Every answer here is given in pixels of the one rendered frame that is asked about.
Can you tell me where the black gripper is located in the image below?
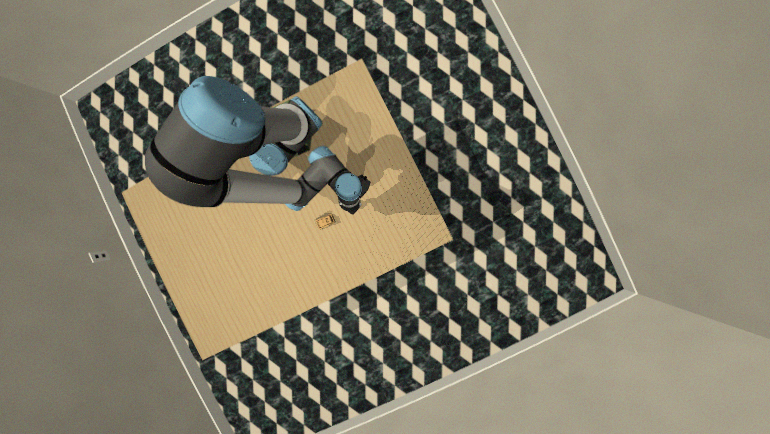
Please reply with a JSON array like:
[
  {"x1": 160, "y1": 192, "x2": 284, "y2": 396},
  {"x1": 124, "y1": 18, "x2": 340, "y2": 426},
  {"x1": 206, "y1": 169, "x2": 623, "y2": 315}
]
[{"x1": 338, "y1": 175, "x2": 371, "y2": 215}]

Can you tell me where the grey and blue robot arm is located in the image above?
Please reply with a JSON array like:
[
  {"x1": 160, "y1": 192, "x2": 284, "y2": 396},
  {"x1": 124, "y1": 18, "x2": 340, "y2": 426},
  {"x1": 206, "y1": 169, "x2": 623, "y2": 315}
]
[{"x1": 145, "y1": 76, "x2": 362, "y2": 211}]

